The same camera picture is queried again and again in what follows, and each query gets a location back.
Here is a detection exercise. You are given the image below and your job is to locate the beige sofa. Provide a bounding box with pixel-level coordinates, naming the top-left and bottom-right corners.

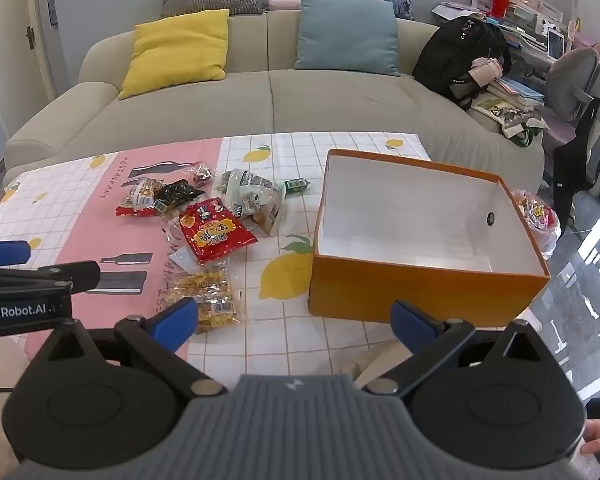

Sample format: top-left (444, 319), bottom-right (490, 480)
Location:
top-left (2, 7), bottom-right (546, 196)

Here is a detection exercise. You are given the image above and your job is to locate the printed tote bag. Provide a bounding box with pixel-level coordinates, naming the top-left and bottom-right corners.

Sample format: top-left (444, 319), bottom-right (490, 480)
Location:
top-left (470, 92), bottom-right (548, 149)

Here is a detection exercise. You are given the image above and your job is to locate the pink pouch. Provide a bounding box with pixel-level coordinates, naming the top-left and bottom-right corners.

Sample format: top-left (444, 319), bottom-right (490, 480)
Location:
top-left (467, 57), bottom-right (503, 87)

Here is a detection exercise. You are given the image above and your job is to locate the small red candy packet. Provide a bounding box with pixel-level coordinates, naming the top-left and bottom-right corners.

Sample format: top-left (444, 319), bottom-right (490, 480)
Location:
top-left (187, 160), bottom-right (216, 187)

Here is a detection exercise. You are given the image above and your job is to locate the person's right leg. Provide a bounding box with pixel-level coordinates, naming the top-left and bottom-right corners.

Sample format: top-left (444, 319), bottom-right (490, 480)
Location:
top-left (330, 339), bottom-right (414, 391)

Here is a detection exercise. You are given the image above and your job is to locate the lemon print checked tablecloth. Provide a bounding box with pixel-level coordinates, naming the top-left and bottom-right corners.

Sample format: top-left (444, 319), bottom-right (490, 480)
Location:
top-left (0, 132), bottom-right (531, 411)

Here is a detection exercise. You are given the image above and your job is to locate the grey chair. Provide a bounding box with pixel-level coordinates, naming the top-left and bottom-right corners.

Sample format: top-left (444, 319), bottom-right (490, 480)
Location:
top-left (544, 47), bottom-right (600, 161)

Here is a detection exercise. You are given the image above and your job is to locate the black garment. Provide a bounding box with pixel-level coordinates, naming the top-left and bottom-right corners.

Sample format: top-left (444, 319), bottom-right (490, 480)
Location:
top-left (552, 95), bottom-right (600, 211)

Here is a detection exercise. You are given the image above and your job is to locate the white door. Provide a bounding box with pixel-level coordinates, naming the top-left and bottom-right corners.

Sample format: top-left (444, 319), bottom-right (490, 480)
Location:
top-left (0, 0), bottom-right (57, 161)

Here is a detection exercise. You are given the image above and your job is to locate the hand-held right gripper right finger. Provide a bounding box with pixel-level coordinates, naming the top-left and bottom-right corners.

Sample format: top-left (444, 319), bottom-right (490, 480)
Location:
top-left (362, 301), bottom-right (563, 395)

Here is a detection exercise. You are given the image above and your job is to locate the clear packet of yellow snacks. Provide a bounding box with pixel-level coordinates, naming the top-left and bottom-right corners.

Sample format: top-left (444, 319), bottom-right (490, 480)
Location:
top-left (156, 266), bottom-right (247, 335)

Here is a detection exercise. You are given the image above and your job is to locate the orange cardboard box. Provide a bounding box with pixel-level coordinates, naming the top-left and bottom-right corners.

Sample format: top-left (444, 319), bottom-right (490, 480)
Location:
top-left (307, 149), bottom-right (551, 326)

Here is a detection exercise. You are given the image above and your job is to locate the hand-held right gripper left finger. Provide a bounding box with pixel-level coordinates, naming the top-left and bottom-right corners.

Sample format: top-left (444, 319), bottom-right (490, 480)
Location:
top-left (30, 297), bottom-right (228, 397)

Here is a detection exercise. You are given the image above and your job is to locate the plastic bag of snacks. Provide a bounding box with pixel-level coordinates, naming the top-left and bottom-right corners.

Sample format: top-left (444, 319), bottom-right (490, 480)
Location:
top-left (512, 189), bottom-right (562, 260)

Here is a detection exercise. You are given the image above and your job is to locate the person's right hand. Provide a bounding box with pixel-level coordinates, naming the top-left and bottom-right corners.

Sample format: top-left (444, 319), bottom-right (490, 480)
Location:
top-left (582, 419), bottom-right (600, 457)

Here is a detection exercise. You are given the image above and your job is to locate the red and yellow snack packet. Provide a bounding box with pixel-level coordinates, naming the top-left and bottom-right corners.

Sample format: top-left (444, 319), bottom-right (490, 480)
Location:
top-left (116, 178), bottom-right (163, 218)

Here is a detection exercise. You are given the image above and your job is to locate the stack of books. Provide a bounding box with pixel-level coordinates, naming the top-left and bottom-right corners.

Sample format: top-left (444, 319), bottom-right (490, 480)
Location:
top-left (487, 75), bottom-right (547, 111)

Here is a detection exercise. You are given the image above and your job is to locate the beige snack packet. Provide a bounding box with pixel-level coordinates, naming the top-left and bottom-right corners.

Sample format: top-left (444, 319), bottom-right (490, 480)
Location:
top-left (251, 209), bottom-right (282, 237)

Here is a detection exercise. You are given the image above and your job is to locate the yellow pillow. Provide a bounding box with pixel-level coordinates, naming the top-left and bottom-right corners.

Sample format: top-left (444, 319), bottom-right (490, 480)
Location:
top-left (117, 8), bottom-right (231, 101)

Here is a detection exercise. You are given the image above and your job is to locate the clear packet of white balls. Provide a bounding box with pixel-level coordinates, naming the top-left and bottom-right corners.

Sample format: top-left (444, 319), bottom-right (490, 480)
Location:
top-left (231, 184), bottom-right (286, 224)

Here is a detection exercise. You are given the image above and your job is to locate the small clear wrapper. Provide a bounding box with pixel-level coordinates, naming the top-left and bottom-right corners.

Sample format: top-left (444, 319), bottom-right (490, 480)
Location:
top-left (162, 220), bottom-right (198, 272)

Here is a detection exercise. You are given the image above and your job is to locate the clear silvery snack packet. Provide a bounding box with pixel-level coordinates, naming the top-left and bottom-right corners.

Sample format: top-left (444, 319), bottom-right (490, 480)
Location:
top-left (225, 168), bottom-right (272, 196)

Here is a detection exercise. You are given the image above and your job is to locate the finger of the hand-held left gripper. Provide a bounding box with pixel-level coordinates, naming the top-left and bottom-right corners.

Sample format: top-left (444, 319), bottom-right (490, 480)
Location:
top-left (0, 260), bottom-right (102, 296)
top-left (0, 241), bottom-right (32, 267)

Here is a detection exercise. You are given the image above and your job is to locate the black backpack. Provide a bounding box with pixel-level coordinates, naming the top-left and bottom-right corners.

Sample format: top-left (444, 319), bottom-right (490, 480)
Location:
top-left (411, 16), bottom-right (513, 111)

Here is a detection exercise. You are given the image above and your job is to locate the blue pillow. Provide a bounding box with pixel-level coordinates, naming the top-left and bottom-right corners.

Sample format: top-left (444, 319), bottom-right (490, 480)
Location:
top-left (294, 0), bottom-right (402, 77)

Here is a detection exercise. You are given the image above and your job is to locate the dark green snack packet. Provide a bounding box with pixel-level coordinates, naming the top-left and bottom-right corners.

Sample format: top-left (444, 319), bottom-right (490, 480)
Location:
top-left (152, 178), bottom-right (206, 217)

